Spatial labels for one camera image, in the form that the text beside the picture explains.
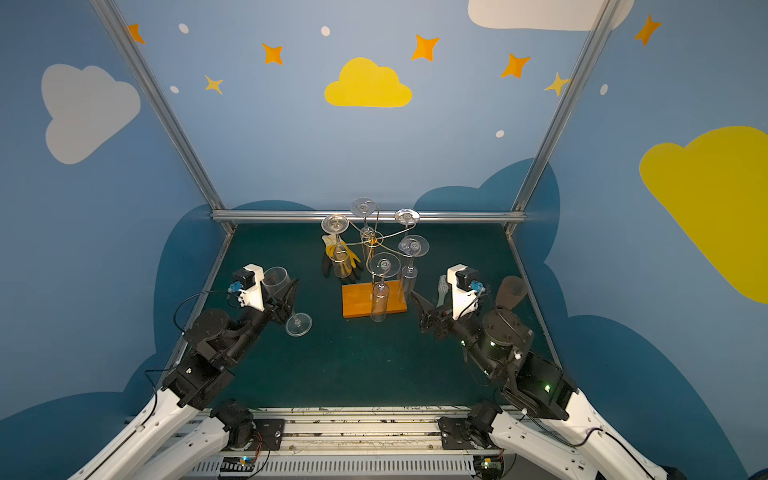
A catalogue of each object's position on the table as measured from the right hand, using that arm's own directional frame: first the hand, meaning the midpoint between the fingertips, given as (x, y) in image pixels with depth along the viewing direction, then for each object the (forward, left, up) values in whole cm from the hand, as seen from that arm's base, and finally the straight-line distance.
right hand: (436, 283), depth 60 cm
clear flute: (+1, +34, -2) cm, 34 cm away
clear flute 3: (+13, +5, -4) cm, 15 cm away
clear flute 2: (+7, +12, -4) cm, 14 cm away
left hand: (+4, +34, -5) cm, 35 cm away
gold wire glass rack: (+17, +13, -6) cm, 22 cm away
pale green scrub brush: (+22, -8, -36) cm, 43 cm away
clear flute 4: (+25, +6, -5) cm, 26 cm away
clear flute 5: (+27, +18, -3) cm, 32 cm away
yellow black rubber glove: (+42, +35, -35) cm, 65 cm away
